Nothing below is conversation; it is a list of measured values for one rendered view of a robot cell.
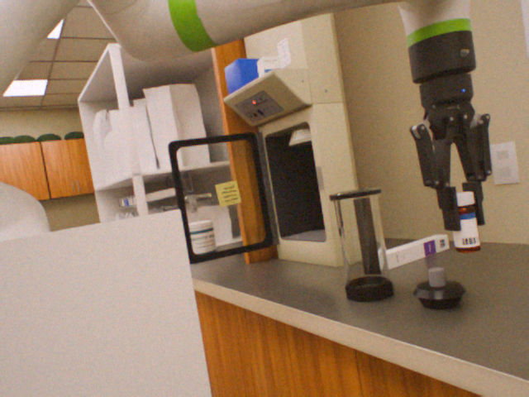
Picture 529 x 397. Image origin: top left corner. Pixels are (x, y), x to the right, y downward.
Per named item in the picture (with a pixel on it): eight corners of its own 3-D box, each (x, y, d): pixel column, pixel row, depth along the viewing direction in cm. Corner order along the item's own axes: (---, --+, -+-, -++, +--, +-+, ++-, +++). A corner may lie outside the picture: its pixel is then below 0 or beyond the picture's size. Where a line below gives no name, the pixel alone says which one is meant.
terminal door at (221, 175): (274, 246, 153) (255, 131, 150) (188, 265, 141) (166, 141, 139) (273, 246, 153) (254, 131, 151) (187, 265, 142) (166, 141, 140)
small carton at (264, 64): (275, 81, 133) (272, 61, 133) (281, 76, 129) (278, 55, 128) (259, 83, 132) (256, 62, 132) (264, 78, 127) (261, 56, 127)
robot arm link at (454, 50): (436, 31, 62) (490, 26, 65) (390, 56, 74) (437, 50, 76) (442, 74, 63) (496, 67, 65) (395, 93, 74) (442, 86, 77)
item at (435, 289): (436, 294, 89) (431, 261, 88) (479, 301, 81) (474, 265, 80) (403, 306, 84) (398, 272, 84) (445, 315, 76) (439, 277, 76)
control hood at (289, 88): (257, 126, 152) (252, 97, 152) (312, 103, 124) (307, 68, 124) (227, 128, 147) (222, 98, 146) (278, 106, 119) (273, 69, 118)
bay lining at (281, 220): (335, 225, 164) (321, 130, 162) (387, 225, 141) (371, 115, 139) (279, 238, 152) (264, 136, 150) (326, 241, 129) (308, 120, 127)
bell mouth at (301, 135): (321, 143, 154) (318, 127, 154) (355, 135, 139) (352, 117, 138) (278, 149, 145) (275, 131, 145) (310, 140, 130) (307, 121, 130)
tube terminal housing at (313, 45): (333, 244, 167) (302, 40, 163) (399, 249, 139) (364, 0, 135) (278, 259, 155) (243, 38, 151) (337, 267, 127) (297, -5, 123)
